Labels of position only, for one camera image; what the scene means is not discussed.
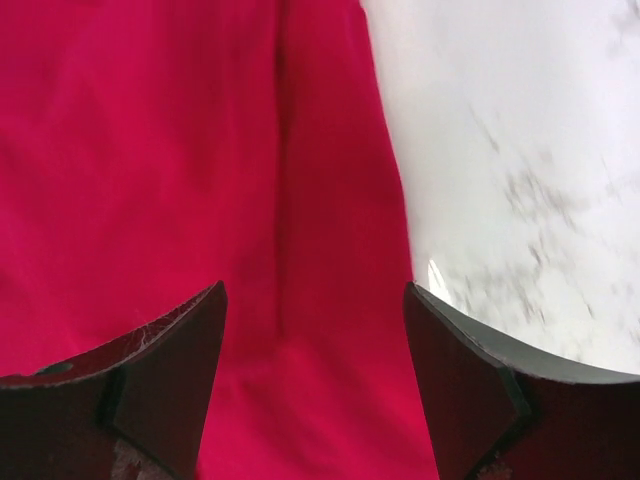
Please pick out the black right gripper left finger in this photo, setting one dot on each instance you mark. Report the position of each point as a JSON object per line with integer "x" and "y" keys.
{"x": 133, "y": 408}

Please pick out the bright red t-shirt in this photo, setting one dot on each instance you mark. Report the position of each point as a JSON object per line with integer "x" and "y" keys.
{"x": 152, "y": 148}

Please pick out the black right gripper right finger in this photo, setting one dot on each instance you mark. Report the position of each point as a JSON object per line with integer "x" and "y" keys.
{"x": 498, "y": 408}

